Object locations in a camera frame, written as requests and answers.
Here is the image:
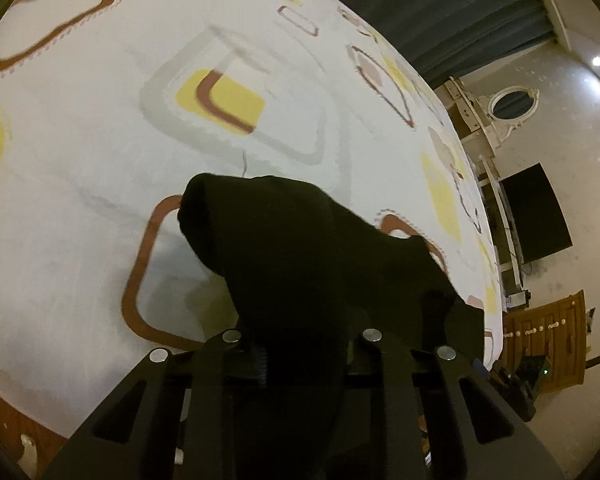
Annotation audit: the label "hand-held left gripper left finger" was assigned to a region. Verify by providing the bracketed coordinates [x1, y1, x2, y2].
[40, 329, 266, 480]

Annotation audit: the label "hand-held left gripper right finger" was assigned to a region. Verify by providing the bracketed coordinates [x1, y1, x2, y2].
[345, 328, 566, 480]

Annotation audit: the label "black pants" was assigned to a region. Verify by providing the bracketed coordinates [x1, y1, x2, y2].
[176, 172, 485, 480]

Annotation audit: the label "black bag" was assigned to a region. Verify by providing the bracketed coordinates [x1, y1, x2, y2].
[490, 355, 548, 421]

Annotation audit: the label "wooden cabinet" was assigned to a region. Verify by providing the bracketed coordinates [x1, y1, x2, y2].
[500, 290, 600, 396]

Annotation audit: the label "white television stand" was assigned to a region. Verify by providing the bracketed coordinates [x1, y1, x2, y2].
[475, 155, 531, 311]

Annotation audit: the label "black television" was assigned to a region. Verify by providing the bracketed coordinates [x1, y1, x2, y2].
[500, 162, 573, 263]

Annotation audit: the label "printed white bed sheet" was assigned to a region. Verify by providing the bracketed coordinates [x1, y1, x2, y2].
[0, 0, 506, 436]

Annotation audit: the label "white dressing table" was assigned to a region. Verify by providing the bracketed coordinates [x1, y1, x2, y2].
[442, 76, 541, 161]

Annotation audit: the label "oval white-framed mirror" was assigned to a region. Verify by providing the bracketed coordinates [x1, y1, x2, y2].
[487, 85, 540, 123]

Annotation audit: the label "dark teal curtain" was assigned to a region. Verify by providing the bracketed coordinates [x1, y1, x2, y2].
[280, 0, 556, 91]

